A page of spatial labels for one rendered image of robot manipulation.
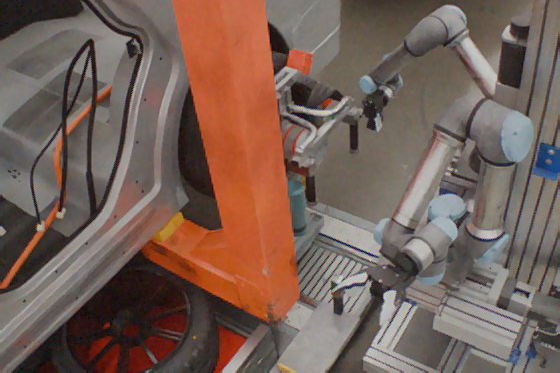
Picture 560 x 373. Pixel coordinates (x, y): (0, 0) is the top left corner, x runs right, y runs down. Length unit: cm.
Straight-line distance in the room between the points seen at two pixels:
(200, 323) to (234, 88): 109
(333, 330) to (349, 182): 135
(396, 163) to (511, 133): 210
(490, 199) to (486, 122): 25
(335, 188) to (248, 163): 183
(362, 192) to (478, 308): 154
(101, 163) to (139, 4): 65
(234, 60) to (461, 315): 109
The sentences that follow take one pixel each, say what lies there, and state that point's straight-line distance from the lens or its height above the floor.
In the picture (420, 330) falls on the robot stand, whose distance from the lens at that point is 257.
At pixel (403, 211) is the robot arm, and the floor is 120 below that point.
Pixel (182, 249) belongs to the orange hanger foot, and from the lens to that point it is 229.
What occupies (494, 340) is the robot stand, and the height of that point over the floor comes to 73.
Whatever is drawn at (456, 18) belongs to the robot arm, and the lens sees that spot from 231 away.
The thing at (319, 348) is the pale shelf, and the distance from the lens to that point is 223.
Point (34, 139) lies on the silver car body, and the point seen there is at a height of 100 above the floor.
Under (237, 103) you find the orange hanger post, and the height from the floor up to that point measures 151.
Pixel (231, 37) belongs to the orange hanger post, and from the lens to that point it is 140.
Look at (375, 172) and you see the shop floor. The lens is 350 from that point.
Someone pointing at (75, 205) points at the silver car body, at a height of 81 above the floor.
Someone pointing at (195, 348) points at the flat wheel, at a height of 50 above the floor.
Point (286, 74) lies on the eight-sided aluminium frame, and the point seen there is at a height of 111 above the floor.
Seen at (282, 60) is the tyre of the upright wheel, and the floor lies 113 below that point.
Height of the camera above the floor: 236
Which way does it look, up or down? 40 degrees down
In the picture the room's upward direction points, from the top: 8 degrees counter-clockwise
